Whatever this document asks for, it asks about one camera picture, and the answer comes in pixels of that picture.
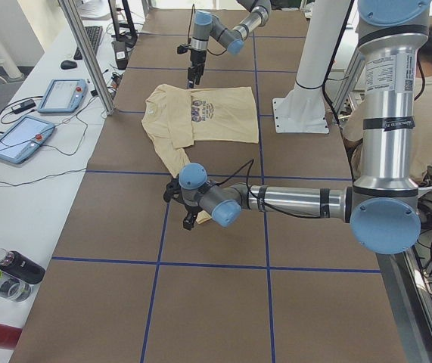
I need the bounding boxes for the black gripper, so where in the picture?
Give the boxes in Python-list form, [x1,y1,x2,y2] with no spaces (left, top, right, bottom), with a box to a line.
[188,48,206,88]
[183,198,203,230]

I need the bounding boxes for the black computer mouse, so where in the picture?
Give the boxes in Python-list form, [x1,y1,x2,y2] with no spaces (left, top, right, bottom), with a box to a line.
[60,60,77,70]

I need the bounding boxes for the aluminium frame post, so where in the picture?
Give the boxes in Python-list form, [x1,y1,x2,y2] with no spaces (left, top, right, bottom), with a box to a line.
[58,0,114,116]

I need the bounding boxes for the black monitor stand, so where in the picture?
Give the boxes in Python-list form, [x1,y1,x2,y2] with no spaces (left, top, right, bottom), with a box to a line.
[108,0,138,48]

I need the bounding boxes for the black box white label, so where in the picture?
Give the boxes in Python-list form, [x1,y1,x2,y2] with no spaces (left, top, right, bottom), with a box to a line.
[111,40,129,70]

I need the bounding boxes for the black water bottle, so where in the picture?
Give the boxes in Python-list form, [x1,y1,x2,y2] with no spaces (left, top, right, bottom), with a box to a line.
[0,248,45,285]

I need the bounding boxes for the near blue teach pendant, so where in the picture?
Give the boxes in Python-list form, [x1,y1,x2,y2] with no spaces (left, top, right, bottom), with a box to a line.
[0,115,56,165]

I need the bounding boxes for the far blue teach pendant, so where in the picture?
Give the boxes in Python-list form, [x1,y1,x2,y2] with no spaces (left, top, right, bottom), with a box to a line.
[37,79,87,113]

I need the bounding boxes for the black power adapter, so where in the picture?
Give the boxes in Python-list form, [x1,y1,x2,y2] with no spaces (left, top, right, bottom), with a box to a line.
[11,98,36,114]

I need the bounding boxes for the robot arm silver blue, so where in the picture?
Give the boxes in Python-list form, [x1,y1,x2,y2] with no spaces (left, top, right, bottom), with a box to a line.
[175,1,430,255]
[177,0,272,88]

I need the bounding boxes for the seated person beige shirt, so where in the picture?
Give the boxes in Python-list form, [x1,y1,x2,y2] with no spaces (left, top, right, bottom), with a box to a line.
[410,25,432,185]

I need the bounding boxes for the clear bottle black lid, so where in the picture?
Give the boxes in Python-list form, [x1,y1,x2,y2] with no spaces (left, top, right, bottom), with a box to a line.
[0,270,31,303]

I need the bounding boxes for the white central pillar with base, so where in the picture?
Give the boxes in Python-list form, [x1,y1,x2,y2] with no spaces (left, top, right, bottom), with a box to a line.
[272,0,353,134]

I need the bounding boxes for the blue teach pendant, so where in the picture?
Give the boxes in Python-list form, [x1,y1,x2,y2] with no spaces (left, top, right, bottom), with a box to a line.
[37,79,87,113]
[0,115,56,165]

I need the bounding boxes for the black keyboard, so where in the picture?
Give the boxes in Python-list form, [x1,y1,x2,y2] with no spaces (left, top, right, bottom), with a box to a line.
[73,25,103,61]

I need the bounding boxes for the cream long-sleeve printed shirt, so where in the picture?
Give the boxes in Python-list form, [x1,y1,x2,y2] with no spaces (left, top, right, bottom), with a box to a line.
[141,84,259,227]

